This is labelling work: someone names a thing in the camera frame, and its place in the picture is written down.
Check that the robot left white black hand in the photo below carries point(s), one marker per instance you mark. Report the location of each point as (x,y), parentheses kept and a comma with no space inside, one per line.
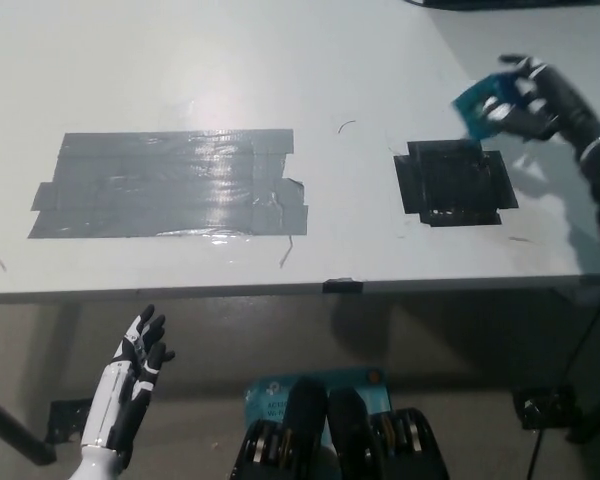
(107,400)

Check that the robot left black leg block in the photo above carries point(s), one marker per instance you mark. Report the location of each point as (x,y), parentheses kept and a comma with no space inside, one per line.
(280,440)

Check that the small black tape strip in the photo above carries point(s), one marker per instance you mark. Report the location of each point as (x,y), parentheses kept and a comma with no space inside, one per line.
(342,285)

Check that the robot right black hand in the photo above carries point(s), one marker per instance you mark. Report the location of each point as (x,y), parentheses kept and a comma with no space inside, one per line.
(562,100)

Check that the blue taped rubik's cube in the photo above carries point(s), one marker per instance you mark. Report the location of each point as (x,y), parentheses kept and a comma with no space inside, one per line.
(467,117)

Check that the loose grey tape thread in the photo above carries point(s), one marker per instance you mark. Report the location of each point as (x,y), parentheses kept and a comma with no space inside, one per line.
(286,252)

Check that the black flat device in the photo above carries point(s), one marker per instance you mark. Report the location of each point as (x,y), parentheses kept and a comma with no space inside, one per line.
(510,2)

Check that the black tape square patch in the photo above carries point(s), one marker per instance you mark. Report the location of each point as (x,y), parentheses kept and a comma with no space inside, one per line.
(450,182)

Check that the black slanted table leg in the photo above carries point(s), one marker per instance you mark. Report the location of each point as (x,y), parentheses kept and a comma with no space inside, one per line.
(12,430)

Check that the teal cardboard box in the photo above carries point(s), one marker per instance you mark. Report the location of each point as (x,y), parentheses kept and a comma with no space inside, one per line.
(270,395)

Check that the grey duct tape patch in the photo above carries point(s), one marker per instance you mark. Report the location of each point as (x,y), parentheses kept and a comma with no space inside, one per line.
(165,185)

